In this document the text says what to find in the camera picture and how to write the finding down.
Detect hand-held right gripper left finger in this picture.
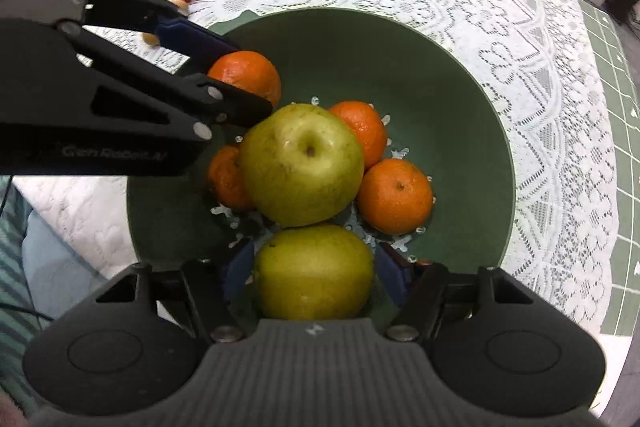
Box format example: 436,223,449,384
94,237,257,344

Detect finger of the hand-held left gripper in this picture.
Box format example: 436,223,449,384
26,0,242,74
56,21,274,144

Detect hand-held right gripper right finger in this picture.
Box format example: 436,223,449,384
376,242,540,344

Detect yellow-green pear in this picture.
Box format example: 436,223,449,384
239,103,366,228
252,224,376,322

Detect orange mandarin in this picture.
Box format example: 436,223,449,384
327,100,389,170
207,144,256,212
207,50,282,108
356,158,434,235

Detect green plastic colander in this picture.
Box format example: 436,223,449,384
126,7,517,338

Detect white quilted cloth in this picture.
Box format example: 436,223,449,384
12,174,133,280

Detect light blue pants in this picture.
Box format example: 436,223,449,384
20,209,108,323

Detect teal striped shirt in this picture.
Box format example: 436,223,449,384
0,177,56,413

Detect green grid table mat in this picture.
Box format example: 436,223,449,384
580,0,640,338

